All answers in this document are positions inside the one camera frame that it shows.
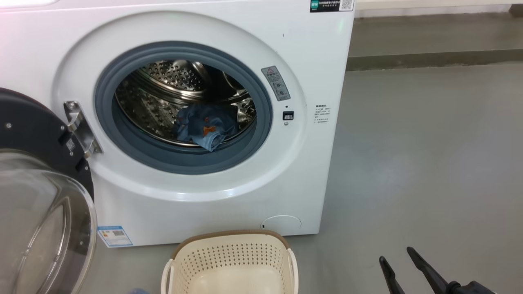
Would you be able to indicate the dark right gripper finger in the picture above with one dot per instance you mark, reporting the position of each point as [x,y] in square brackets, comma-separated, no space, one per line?
[429,271]
[390,277]

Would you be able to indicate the black-rimmed glass washer door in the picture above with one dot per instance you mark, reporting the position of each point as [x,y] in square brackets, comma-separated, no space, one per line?
[36,130]

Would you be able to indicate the black door latch socket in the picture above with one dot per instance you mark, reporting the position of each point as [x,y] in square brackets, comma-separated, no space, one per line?
[288,115]

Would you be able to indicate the white front-load washing machine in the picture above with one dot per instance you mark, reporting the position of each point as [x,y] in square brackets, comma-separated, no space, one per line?
[204,196]

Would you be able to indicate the grey rubber door gasket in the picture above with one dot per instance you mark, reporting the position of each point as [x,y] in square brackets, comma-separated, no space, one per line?
[179,161]

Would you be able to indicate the steel washer drum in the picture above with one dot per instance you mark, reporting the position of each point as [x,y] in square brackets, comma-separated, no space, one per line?
[163,85]

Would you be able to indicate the silver metal door hinge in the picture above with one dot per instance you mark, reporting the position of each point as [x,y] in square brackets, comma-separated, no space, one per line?
[81,126]

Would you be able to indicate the round white filter cover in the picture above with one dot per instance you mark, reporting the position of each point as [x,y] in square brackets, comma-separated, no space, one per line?
[282,223]

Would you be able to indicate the cream perforated laundry basket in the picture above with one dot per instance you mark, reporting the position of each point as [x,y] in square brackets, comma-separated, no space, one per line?
[229,253]

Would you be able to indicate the small printed text label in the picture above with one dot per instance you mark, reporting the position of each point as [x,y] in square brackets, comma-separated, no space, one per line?
[322,114]

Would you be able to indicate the grey warning sticker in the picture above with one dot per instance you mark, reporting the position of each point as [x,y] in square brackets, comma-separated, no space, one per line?
[276,83]

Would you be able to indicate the blue energy label sticker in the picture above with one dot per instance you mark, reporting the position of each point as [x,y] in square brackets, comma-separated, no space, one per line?
[115,236]

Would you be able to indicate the black QR code sticker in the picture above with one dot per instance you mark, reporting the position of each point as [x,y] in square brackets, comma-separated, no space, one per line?
[331,5]

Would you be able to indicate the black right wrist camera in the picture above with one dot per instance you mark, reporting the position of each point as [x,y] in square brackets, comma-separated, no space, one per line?
[474,288]

